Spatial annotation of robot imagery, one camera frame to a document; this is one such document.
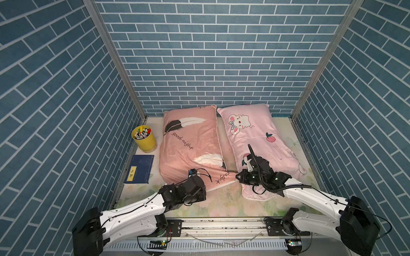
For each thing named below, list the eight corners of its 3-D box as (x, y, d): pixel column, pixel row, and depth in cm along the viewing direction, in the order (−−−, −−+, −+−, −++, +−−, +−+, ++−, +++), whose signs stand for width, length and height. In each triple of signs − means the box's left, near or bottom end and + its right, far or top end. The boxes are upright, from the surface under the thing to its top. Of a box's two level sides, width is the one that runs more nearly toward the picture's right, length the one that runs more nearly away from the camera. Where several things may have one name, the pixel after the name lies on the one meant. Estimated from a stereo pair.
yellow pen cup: (137, 153, 101) (128, 140, 91) (142, 138, 109) (135, 124, 98) (154, 153, 101) (148, 140, 91) (158, 138, 109) (153, 125, 98)
